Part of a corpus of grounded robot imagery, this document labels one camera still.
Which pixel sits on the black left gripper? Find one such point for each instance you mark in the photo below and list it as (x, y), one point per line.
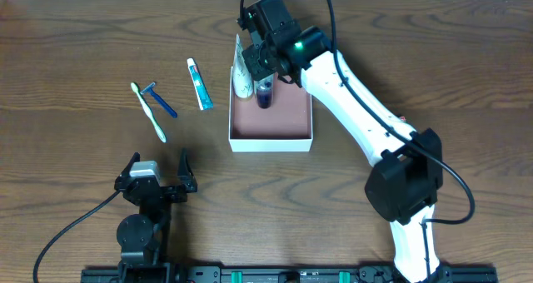
(167, 191)

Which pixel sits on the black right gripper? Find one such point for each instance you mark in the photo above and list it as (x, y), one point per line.
(256, 62)

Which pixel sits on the white lotion tube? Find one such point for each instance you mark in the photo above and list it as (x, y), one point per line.
(242, 82)

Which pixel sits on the green white toothbrush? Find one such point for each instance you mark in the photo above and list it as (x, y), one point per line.
(148, 112)

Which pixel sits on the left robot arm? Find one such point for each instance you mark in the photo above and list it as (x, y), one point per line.
(143, 237)

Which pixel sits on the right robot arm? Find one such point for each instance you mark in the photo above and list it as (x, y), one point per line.
(405, 175)

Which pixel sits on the blue disposable razor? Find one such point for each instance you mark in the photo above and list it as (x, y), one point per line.
(150, 90)

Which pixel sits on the white box with pink inside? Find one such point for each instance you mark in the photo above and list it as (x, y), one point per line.
(285, 126)

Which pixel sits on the teal toothpaste tube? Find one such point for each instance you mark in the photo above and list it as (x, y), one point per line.
(203, 98)

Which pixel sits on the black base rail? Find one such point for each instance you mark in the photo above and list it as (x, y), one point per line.
(258, 274)

